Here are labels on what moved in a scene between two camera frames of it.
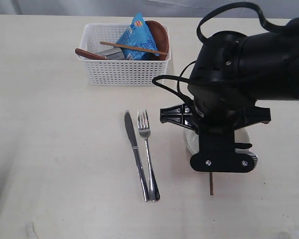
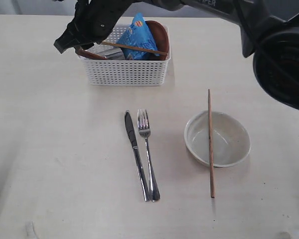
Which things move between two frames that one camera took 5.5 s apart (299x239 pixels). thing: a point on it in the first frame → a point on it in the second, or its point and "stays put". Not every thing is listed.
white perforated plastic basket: [102, 72] stays put
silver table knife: [132, 138] stays put
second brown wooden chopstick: [134, 47] stays put
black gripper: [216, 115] → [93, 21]
